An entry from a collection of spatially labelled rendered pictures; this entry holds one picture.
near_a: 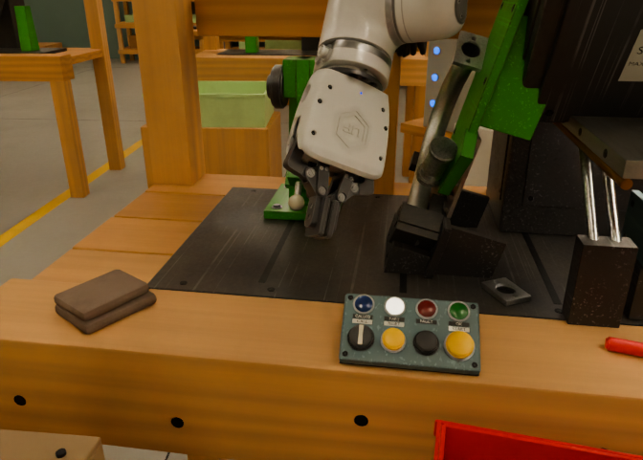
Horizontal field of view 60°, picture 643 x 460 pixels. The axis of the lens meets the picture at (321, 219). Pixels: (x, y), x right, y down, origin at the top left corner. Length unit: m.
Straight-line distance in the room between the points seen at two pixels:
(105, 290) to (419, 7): 0.50
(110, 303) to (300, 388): 0.26
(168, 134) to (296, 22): 0.35
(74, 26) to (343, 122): 11.55
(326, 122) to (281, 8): 0.66
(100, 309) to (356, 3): 0.46
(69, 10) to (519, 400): 11.72
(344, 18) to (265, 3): 0.61
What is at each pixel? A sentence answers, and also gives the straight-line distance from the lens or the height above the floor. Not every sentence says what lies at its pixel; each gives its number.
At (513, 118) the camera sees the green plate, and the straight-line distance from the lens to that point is 0.76.
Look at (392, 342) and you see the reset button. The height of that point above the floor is 0.93.
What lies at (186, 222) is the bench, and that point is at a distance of 1.06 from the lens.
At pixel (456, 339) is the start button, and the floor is 0.94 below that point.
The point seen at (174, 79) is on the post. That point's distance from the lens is 1.20.
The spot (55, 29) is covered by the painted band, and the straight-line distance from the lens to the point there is 12.25.
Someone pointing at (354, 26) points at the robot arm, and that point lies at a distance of 0.61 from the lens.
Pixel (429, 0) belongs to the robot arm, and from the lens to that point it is 0.60.
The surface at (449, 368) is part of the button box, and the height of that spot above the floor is 0.91.
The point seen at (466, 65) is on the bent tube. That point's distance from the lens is 0.80.
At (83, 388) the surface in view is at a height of 0.84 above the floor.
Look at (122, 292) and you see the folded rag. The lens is 0.74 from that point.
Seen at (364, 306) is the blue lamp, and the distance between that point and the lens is 0.63.
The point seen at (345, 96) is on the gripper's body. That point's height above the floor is 1.18.
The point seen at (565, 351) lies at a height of 0.90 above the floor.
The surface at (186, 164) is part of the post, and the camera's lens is 1.23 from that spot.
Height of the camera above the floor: 1.28
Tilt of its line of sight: 23 degrees down
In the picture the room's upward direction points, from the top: straight up
